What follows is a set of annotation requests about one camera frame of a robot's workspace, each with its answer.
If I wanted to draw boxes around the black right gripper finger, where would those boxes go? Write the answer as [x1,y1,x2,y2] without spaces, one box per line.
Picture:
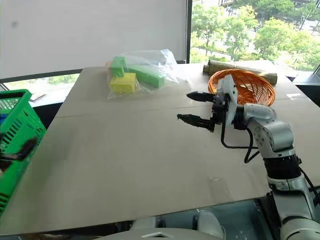
[176,113,216,133]
[186,91,217,103]

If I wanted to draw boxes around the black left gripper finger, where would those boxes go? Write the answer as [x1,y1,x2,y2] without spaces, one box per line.
[16,138,39,161]

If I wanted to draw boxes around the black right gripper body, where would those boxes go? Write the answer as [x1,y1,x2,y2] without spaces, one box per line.
[210,92,230,126]

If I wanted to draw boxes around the green plastic basket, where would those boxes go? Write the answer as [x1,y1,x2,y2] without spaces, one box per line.
[0,88,48,216]

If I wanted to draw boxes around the rolled brown paper tube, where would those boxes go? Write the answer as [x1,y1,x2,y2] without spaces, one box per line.
[202,59,279,85]

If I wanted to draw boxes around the clear plastic bag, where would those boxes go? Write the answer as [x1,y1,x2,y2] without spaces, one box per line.
[104,48,192,101]

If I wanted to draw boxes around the long green foam block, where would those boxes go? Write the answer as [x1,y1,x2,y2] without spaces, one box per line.
[126,63,166,89]

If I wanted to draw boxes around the yellow foam block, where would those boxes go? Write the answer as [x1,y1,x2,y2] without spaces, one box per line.
[109,72,138,95]

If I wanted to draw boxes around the small green foam block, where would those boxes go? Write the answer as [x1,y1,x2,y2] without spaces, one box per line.
[108,55,127,78]

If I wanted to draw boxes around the silver robot torso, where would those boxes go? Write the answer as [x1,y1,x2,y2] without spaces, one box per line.
[94,209,227,240]

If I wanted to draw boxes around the white roller blind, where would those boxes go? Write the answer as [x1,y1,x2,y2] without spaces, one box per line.
[0,0,189,79]

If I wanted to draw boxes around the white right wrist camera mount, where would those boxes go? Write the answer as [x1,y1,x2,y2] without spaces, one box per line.
[216,74,239,126]

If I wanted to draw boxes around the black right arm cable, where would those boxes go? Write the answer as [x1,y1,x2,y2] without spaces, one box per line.
[220,121,261,164]

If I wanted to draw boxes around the orange wire basket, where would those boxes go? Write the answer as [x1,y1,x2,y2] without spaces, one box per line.
[207,68,277,108]

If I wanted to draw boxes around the dark window frame post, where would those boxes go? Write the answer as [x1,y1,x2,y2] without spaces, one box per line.
[185,0,193,64]

